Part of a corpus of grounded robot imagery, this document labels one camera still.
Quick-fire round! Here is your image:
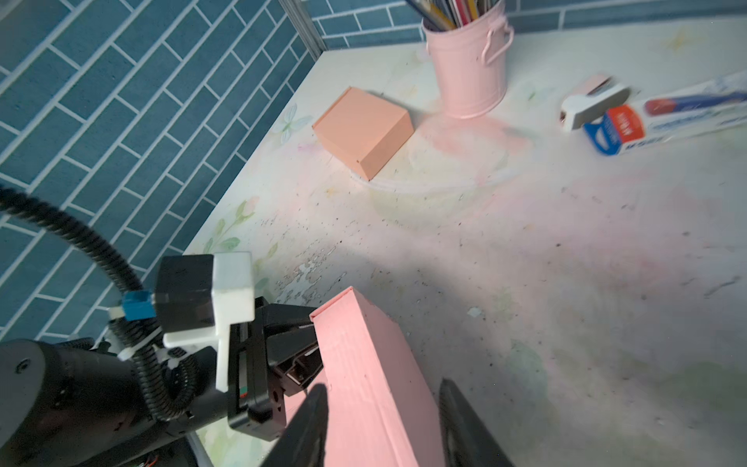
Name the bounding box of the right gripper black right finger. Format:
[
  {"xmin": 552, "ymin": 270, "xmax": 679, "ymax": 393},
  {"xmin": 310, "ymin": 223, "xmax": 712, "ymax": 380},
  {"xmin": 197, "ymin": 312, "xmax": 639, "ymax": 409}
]
[{"xmin": 439, "ymin": 379, "xmax": 515, "ymax": 467}]

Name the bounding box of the pink pencil cup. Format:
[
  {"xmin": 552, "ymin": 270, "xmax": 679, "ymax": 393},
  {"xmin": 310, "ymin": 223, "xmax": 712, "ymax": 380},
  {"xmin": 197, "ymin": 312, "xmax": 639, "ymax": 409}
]
[{"xmin": 423, "ymin": 1, "xmax": 515, "ymax": 119}]

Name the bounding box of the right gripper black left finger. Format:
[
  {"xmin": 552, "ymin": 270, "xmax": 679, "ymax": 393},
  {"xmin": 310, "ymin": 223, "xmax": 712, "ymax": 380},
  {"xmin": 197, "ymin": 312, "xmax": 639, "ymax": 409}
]
[{"xmin": 262, "ymin": 384, "xmax": 329, "ymax": 467}]

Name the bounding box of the toothpaste tube packet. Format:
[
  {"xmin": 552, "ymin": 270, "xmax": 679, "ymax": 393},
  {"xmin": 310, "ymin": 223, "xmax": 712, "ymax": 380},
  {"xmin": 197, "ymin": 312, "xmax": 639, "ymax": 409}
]
[{"xmin": 584, "ymin": 70, "xmax": 746, "ymax": 156}]

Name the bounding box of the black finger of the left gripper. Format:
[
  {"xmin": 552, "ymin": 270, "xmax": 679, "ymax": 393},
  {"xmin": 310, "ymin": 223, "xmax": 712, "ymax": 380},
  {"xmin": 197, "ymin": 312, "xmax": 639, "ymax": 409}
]
[{"xmin": 256, "ymin": 304, "xmax": 323, "ymax": 397}]

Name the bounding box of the orange paper box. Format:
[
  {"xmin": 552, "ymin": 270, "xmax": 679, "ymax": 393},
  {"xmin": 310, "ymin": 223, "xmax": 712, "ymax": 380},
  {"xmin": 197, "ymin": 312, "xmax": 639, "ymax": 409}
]
[{"xmin": 312, "ymin": 87, "xmax": 414, "ymax": 181}]

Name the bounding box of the coloured pencils bunch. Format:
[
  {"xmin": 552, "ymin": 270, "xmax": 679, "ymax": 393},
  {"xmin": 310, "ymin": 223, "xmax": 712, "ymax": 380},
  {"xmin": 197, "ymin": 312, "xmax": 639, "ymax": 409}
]
[{"xmin": 406, "ymin": 0, "xmax": 505, "ymax": 32}]

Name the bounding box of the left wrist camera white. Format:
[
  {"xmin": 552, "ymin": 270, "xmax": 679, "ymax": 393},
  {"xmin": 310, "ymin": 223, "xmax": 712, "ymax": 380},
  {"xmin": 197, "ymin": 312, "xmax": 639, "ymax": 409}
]
[{"xmin": 108, "ymin": 251, "xmax": 255, "ymax": 393}]

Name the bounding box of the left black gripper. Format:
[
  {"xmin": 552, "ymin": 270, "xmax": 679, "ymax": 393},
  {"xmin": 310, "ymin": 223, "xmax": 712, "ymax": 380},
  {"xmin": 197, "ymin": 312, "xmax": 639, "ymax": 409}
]
[{"xmin": 1, "ymin": 299, "xmax": 286, "ymax": 466}]

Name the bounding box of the pink paper box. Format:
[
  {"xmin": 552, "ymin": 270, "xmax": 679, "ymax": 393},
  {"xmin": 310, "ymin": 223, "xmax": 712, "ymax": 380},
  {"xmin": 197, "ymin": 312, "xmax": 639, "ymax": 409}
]
[{"xmin": 284, "ymin": 285, "xmax": 447, "ymax": 467}]

